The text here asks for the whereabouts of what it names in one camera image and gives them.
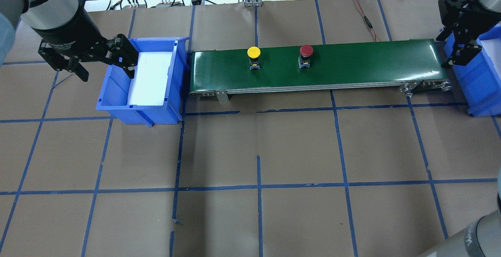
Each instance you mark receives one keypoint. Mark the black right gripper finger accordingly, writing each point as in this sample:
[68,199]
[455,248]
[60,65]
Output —
[459,53]
[453,27]

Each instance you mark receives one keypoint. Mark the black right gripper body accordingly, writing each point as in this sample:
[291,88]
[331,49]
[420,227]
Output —
[468,15]

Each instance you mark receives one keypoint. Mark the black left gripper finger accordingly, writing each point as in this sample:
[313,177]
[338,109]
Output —
[59,63]
[120,52]

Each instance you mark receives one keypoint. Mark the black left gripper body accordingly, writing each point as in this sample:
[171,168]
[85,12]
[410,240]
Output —
[69,30]

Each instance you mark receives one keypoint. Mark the yellow push button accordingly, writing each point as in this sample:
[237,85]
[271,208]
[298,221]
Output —
[253,54]

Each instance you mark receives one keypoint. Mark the red push button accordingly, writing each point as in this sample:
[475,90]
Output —
[304,59]

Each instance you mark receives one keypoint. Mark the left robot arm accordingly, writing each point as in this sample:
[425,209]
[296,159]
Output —
[37,14]

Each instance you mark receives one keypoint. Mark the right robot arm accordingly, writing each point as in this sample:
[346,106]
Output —
[493,6]

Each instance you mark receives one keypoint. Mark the white foam pad right bin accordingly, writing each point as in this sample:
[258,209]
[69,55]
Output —
[492,48]

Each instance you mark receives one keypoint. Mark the white foam pad bin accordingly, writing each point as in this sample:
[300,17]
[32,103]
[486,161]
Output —
[148,87]
[492,48]

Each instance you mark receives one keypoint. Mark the blue right plastic bin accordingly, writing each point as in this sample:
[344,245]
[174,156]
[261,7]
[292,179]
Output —
[480,82]

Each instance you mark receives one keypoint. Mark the blue plastic bin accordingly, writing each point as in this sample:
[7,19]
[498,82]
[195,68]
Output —
[113,96]
[480,82]

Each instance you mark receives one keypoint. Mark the white foam pad left bin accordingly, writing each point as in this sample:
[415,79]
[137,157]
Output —
[148,87]

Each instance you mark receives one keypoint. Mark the blue left plastic bin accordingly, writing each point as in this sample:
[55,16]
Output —
[113,96]

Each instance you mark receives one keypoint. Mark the green conveyor belt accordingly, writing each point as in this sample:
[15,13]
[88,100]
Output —
[412,66]

